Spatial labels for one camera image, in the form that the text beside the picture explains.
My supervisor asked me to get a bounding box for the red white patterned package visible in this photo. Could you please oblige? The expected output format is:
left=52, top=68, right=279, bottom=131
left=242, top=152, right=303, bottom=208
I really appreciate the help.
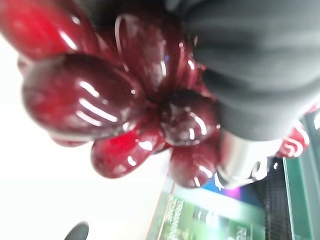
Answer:
left=274, top=104, right=320, bottom=159

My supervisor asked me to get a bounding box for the green printed box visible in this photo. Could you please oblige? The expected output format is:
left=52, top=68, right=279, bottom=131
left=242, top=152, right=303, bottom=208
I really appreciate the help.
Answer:
left=146, top=180, right=267, bottom=240

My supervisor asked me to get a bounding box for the dark red grape bunch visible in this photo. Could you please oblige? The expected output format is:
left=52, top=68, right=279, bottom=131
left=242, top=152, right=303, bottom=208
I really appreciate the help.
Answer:
left=0, top=0, right=223, bottom=189

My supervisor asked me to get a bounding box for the green glass shelf panel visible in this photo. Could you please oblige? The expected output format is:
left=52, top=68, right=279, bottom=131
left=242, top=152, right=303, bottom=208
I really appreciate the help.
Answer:
left=282, top=117, right=320, bottom=240

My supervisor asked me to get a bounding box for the dark rounded object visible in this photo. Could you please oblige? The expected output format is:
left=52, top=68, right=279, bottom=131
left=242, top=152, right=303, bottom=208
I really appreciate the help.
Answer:
left=64, top=221, right=90, bottom=240

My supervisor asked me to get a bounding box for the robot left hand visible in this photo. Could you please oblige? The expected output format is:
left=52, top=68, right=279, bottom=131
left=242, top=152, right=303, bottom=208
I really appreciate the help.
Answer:
left=84, top=0, right=320, bottom=189

